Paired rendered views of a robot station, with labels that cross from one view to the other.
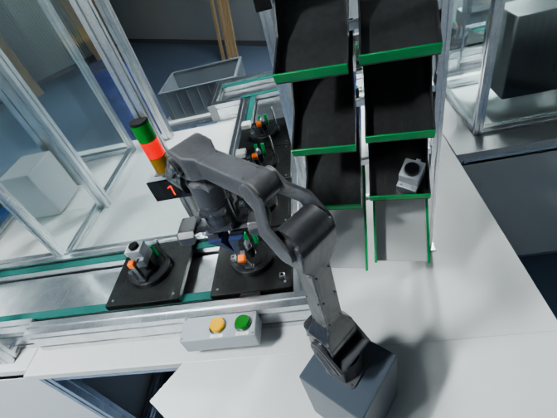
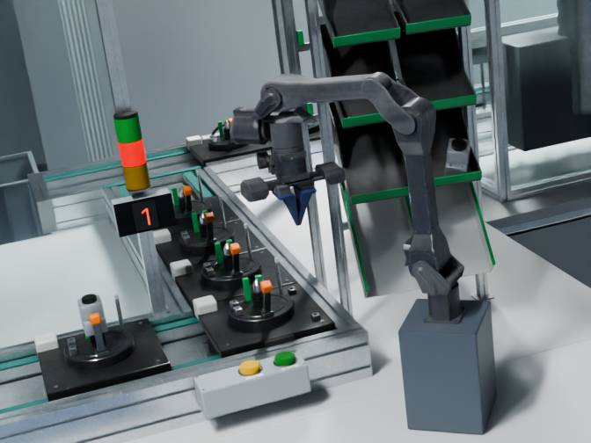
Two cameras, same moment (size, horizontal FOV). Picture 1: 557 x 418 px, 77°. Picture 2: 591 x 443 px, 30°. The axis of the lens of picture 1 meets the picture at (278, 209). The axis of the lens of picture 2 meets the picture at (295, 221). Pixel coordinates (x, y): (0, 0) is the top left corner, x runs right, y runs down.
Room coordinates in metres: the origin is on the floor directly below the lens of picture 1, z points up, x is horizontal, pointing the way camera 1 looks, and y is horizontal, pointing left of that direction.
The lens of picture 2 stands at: (-1.17, 1.03, 1.92)
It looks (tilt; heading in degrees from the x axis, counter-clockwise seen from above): 20 degrees down; 332
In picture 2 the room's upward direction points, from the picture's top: 7 degrees counter-clockwise
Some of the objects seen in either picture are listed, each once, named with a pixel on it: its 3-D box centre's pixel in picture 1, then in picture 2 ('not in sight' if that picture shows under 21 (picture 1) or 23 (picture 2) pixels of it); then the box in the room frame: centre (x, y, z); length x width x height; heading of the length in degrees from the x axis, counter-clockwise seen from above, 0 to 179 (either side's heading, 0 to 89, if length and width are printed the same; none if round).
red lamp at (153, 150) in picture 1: (152, 147); (132, 151); (0.89, 0.28, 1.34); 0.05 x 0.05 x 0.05
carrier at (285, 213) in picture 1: (254, 195); (229, 258); (0.97, 0.06, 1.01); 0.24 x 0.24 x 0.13; 77
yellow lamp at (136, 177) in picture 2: (160, 162); (136, 175); (0.89, 0.28, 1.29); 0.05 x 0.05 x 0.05
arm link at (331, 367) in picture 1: (339, 344); (438, 270); (0.30, -0.03, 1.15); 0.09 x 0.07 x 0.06; 123
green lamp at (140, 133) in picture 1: (143, 131); (127, 127); (0.89, 0.28, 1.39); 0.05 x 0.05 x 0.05
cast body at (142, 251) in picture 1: (139, 250); (91, 310); (0.82, 0.45, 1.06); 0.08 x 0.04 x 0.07; 168
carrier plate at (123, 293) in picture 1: (153, 272); (101, 357); (0.81, 0.45, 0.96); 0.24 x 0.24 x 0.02; 77
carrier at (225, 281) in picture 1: (249, 249); (259, 295); (0.73, 0.12, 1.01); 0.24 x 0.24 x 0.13; 77
